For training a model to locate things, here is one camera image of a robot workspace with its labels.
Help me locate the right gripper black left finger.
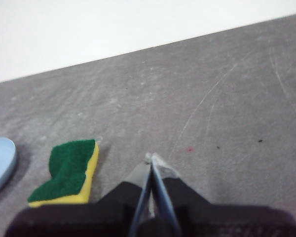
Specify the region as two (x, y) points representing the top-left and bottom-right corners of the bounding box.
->
(4, 153), (152, 237)

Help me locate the yellow sponge with green scourer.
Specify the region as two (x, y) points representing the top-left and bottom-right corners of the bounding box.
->
(27, 139), (100, 208)

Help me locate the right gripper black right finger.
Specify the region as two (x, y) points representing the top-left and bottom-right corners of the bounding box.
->
(150, 152), (296, 237)

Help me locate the light blue round plate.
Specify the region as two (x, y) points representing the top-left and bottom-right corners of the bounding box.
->
(0, 137), (17, 202)

